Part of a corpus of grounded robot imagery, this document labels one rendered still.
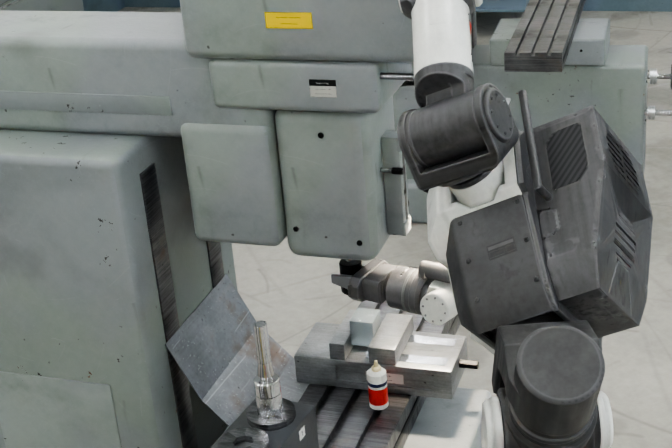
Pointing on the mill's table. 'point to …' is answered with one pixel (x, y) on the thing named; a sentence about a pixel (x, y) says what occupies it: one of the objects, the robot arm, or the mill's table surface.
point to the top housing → (298, 7)
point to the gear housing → (304, 84)
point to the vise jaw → (390, 339)
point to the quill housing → (334, 181)
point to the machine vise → (449, 362)
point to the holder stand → (273, 428)
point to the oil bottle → (377, 387)
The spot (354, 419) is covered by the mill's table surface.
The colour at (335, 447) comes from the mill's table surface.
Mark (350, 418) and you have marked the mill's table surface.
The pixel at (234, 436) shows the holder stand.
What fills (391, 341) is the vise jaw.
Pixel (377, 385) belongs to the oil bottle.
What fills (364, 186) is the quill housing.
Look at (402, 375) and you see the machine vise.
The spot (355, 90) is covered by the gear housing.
